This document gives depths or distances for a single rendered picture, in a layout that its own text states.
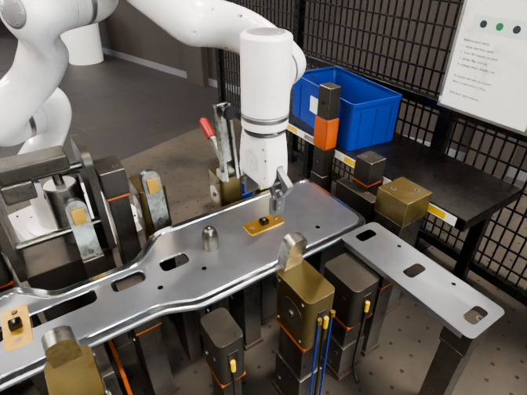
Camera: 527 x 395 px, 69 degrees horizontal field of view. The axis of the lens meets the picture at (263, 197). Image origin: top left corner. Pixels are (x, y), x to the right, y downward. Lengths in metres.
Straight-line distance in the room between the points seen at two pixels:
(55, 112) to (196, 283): 0.68
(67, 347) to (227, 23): 0.54
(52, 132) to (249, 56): 0.74
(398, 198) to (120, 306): 0.57
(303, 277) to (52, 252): 0.53
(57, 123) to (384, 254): 0.91
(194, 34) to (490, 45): 0.65
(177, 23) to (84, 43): 5.44
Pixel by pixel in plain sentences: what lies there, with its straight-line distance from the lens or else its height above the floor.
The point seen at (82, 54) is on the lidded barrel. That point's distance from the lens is 6.15.
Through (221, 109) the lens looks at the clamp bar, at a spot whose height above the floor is 1.21.
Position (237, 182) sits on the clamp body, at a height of 1.03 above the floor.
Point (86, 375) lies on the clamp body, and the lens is 0.59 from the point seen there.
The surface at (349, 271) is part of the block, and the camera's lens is 0.76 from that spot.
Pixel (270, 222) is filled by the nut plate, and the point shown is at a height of 1.00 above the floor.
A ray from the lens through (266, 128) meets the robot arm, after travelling 0.66.
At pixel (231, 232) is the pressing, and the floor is 1.00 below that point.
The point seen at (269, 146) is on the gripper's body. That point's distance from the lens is 0.67.
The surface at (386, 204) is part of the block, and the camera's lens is 0.87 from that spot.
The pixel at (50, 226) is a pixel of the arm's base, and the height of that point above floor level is 0.77.
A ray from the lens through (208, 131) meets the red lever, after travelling 0.92.
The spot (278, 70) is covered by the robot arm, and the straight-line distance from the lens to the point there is 0.63.
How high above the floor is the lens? 1.51
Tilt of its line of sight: 34 degrees down
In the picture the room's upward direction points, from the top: straight up
